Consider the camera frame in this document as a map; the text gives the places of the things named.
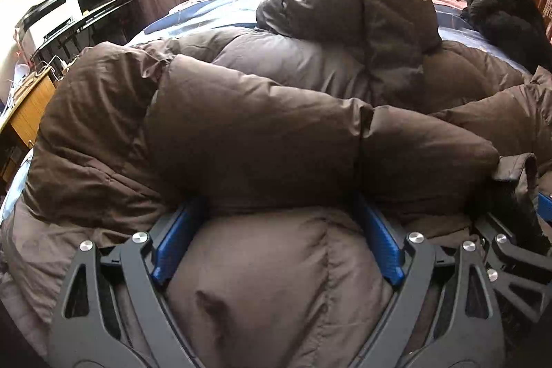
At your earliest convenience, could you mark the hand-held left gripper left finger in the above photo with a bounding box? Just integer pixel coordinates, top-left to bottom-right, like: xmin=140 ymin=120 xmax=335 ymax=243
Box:
xmin=47 ymin=199 xmax=210 ymax=368

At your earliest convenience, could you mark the black garment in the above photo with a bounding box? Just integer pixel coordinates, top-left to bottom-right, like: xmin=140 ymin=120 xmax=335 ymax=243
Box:
xmin=462 ymin=0 xmax=552 ymax=73

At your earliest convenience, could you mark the wooden desk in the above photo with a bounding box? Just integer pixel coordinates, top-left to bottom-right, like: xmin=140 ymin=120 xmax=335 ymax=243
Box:
xmin=0 ymin=66 xmax=58 ymax=190

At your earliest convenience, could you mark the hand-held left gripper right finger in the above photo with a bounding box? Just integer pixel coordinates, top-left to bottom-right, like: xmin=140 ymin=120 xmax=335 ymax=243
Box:
xmin=348 ymin=195 xmax=508 ymax=368

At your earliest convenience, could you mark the brown down jacket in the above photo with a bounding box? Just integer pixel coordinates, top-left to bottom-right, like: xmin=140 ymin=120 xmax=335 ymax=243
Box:
xmin=0 ymin=0 xmax=552 ymax=368

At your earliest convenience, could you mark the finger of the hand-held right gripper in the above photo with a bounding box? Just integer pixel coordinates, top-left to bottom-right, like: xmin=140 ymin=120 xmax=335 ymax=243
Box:
xmin=536 ymin=190 xmax=552 ymax=223
xmin=473 ymin=214 xmax=552 ymax=322

